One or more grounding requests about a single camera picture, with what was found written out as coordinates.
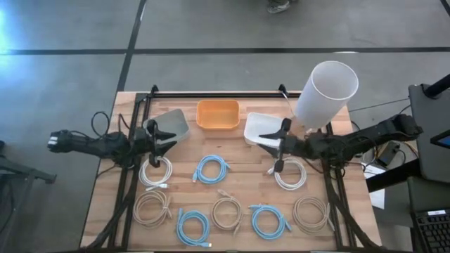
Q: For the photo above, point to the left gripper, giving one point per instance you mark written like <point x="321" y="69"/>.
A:
<point x="142" y="140"/>

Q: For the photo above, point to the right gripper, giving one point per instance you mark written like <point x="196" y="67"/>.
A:
<point x="290" y="145"/>

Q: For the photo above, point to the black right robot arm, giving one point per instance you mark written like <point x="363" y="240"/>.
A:
<point x="369" y="135"/>

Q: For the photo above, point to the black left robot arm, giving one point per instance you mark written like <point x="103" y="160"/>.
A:
<point x="95" y="145"/>

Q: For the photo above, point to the white plastic bin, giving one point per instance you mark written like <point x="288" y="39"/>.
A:
<point x="258" y="126"/>

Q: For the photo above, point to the grey plastic bin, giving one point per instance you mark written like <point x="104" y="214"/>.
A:
<point x="175" y="121"/>

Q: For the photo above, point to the black table clamp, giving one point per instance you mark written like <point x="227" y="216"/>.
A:
<point x="154" y="88"/>
<point x="282" y="90"/>

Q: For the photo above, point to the orange plastic bin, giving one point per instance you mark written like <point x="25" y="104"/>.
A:
<point x="218" y="114"/>

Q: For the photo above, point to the table lamp with white shade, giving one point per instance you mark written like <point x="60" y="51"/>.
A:
<point x="327" y="95"/>

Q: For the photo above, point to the white paper sheet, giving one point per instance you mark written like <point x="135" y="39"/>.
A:
<point x="376" y="196"/>

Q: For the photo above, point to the person's shoe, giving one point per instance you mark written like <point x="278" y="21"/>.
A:
<point x="278" y="6"/>

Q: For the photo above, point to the black tripod stand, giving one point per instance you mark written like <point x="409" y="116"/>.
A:
<point x="21" y="172"/>

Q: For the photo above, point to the grey equipment cart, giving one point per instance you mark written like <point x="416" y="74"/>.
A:
<point x="429" y="116"/>

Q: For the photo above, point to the tablet screen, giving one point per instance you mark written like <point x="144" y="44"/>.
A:
<point x="443" y="140"/>

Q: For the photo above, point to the black laptop keyboard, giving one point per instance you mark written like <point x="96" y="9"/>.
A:
<point x="434" y="232"/>

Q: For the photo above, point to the black aluminium rig frame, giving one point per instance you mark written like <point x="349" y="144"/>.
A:
<point x="225" y="95"/>

